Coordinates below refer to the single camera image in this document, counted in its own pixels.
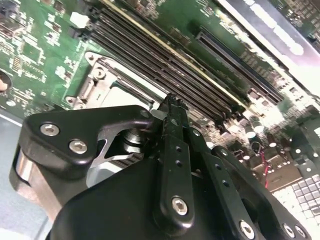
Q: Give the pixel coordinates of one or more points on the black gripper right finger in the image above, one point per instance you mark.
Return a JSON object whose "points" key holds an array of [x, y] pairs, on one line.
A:
{"points": [[220, 175]]}

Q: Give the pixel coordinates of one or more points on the silver green CPU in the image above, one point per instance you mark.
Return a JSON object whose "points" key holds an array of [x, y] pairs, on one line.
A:
{"points": [[125, 96]]}

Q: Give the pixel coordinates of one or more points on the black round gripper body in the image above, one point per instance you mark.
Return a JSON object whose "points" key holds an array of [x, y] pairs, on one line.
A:
{"points": [[112, 212]]}

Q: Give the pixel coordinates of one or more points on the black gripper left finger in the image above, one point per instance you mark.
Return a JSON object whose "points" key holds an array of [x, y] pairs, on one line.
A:
{"points": [[62, 130]]}

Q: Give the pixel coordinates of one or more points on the metal socket cover frame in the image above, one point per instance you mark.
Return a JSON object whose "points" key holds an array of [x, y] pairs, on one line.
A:
{"points": [[100, 86]]}

